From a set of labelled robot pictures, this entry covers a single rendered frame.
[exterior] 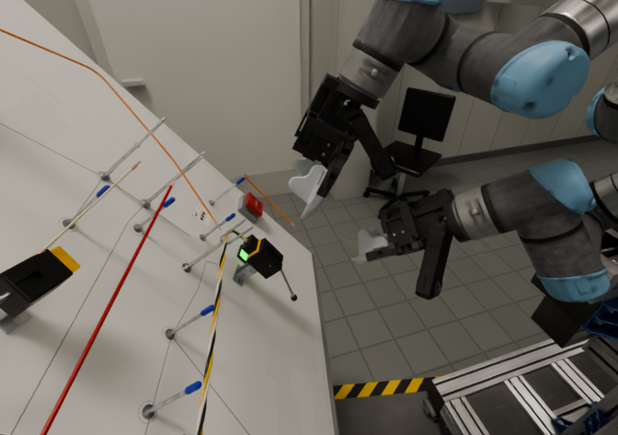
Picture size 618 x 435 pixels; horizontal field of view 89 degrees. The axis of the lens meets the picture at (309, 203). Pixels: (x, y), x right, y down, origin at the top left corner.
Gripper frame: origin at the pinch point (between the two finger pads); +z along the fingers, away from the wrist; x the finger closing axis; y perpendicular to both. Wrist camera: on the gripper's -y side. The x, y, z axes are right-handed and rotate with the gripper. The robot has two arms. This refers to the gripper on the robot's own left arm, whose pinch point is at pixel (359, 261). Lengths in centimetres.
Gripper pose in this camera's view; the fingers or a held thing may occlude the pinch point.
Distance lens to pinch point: 62.0
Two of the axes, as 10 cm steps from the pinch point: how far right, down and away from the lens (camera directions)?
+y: -2.4, -9.4, 2.5
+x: -6.4, -0.4, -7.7
